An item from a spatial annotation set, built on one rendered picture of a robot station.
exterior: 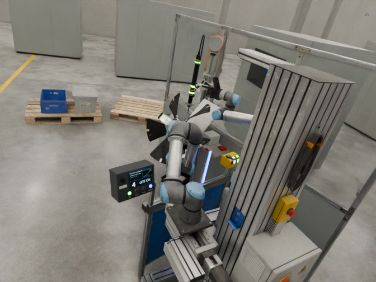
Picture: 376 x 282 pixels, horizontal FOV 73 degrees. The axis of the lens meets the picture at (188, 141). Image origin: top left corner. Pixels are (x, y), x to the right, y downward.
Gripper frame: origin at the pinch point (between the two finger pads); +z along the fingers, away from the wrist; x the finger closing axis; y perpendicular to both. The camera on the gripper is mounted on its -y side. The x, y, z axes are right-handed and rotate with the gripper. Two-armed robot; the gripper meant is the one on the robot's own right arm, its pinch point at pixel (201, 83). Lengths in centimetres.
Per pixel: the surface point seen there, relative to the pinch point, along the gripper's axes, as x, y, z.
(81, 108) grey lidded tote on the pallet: 51, 144, 282
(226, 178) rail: 21, 82, -34
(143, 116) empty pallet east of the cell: 142, 151, 219
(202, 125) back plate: 28, 49, 9
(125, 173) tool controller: -84, 41, -18
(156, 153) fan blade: -22, 68, 17
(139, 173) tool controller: -75, 44, -20
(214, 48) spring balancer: 62, -17, 37
